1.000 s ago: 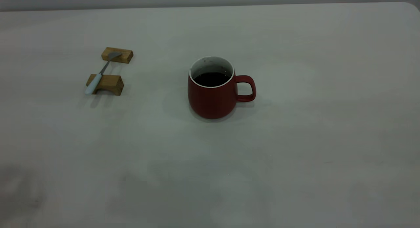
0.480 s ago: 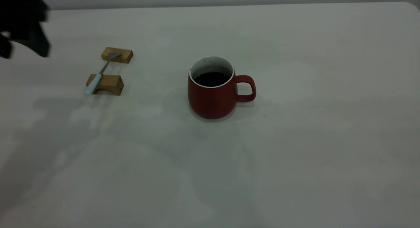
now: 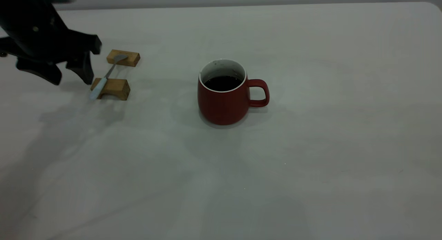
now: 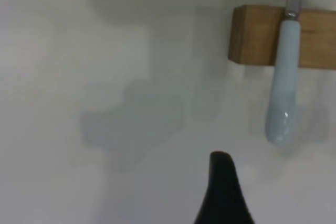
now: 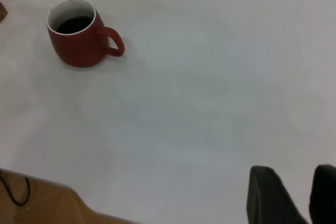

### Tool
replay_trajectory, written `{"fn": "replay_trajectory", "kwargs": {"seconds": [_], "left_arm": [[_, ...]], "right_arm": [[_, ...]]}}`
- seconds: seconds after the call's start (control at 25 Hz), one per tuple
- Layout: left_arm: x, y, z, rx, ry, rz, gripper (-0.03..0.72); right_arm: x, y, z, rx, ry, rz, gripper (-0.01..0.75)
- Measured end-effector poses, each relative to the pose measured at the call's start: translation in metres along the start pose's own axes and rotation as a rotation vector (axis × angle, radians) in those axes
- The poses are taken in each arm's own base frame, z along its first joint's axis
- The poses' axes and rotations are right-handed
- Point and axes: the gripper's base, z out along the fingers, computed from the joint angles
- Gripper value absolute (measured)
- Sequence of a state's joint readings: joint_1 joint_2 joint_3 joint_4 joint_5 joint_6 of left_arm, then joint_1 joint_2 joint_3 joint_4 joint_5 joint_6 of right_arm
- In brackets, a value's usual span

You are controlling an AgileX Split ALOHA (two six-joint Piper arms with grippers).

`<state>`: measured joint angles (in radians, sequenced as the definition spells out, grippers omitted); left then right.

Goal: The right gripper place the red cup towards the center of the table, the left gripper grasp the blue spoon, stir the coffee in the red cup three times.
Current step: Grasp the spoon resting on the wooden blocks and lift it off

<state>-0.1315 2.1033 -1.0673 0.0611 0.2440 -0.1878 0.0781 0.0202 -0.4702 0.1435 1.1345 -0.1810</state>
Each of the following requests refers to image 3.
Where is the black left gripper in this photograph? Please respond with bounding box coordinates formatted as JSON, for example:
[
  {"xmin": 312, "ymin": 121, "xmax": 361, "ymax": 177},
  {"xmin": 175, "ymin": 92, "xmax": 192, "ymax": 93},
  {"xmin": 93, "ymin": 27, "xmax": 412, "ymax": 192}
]
[{"xmin": 0, "ymin": 2, "xmax": 103, "ymax": 86}]

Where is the spoon with white handle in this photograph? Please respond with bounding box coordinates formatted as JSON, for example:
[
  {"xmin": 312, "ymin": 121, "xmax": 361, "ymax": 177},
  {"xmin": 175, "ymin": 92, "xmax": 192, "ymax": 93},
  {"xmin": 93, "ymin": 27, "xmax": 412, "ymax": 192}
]
[{"xmin": 89, "ymin": 54, "xmax": 128, "ymax": 101}]

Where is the red ceramic mug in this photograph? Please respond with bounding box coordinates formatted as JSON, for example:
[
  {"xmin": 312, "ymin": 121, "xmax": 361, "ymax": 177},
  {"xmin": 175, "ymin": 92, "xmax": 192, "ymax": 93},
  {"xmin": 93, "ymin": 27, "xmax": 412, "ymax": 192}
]
[{"xmin": 198, "ymin": 59, "xmax": 270, "ymax": 126}]

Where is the dark coffee liquid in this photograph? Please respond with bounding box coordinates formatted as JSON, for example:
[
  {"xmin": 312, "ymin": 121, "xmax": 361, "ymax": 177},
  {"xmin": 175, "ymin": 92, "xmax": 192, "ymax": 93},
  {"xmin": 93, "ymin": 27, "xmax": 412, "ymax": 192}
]
[{"xmin": 204, "ymin": 76, "xmax": 242, "ymax": 92}]

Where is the arched wooden block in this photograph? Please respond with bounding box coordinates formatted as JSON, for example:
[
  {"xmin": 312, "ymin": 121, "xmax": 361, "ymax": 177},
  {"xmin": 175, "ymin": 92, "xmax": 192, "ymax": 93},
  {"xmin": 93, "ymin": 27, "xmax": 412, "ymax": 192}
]
[{"xmin": 90, "ymin": 78, "xmax": 131, "ymax": 101}]

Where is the flat rectangular wooden block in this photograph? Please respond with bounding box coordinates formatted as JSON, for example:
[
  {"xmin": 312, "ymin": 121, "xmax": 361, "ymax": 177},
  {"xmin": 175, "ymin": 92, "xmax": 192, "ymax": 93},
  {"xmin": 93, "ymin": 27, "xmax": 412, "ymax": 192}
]
[{"xmin": 106, "ymin": 49, "xmax": 141, "ymax": 67}]

